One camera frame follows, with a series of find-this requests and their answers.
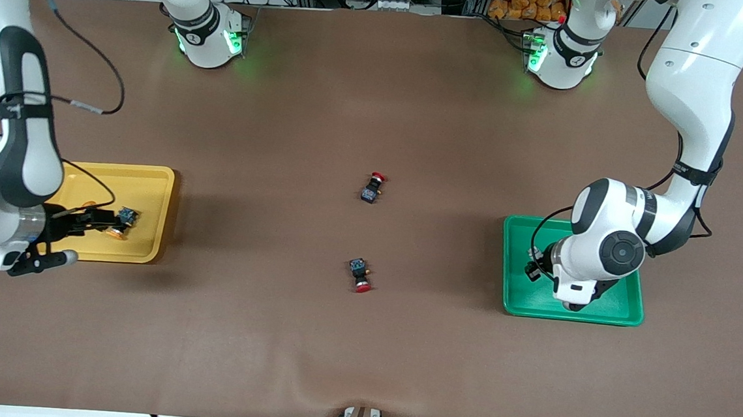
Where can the red mushroom push button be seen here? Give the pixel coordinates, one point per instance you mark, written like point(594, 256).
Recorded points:
point(370, 192)
point(359, 268)

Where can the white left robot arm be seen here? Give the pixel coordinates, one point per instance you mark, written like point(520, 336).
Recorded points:
point(701, 74)

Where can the yellow plastic tray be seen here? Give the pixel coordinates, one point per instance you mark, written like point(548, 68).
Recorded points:
point(144, 186)

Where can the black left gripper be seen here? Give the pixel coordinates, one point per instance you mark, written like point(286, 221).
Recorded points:
point(535, 266)

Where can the brown table mat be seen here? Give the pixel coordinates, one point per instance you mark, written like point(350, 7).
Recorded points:
point(360, 365)

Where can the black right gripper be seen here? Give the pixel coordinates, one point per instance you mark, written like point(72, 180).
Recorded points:
point(64, 223)

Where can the white power strip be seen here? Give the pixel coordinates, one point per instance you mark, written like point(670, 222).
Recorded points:
point(399, 4)

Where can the orange snack bags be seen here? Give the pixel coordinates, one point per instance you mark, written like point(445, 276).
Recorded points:
point(513, 6)

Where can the green plastic tray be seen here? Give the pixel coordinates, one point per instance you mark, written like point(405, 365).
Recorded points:
point(514, 294)

